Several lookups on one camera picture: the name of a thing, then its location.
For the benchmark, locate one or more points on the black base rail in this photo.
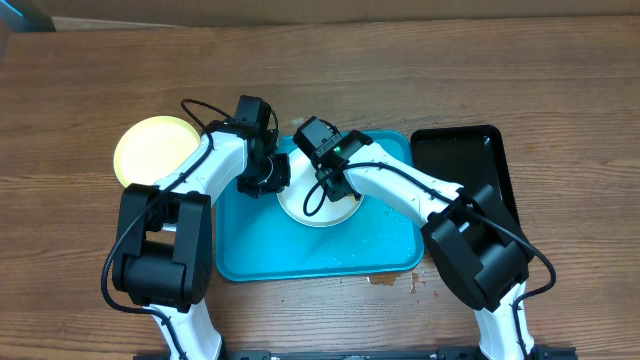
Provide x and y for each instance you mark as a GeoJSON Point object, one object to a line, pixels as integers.
{"type": "Point", "coordinates": [444, 353]}

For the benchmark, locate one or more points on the teal plastic tray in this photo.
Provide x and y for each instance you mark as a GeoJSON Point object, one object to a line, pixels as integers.
{"type": "Point", "coordinates": [257, 240]}

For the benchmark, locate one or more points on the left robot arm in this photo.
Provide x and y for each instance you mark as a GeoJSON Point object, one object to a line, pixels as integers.
{"type": "Point", "coordinates": [162, 260]}

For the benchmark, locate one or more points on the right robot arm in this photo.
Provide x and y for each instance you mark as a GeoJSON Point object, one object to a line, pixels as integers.
{"type": "Point", "coordinates": [478, 248]}

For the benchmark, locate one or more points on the yellow green plate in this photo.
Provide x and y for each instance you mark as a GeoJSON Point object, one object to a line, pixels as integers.
{"type": "Point", "coordinates": [152, 149]}

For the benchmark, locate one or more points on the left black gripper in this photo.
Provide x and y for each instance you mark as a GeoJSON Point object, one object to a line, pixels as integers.
{"type": "Point", "coordinates": [280, 183]}

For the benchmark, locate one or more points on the black water tray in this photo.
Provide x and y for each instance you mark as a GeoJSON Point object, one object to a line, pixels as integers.
{"type": "Point", "coordinates": [472, 156]}

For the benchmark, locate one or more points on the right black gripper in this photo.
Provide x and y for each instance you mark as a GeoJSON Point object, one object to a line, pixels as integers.
{"type": "Point", "coordinates": [332, 185]}

